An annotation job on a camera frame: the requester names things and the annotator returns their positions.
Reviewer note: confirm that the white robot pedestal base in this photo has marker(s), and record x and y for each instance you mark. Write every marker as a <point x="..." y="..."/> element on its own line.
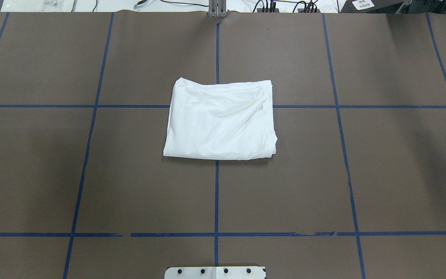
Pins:
<point x="224" y="272"/>

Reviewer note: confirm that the white printed t-shirt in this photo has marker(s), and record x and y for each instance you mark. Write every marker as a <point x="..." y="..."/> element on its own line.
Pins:
<point x="232" y="121"/>

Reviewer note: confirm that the aluminium frame post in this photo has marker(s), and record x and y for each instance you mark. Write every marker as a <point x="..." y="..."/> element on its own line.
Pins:
<point x="217" y="8"/>

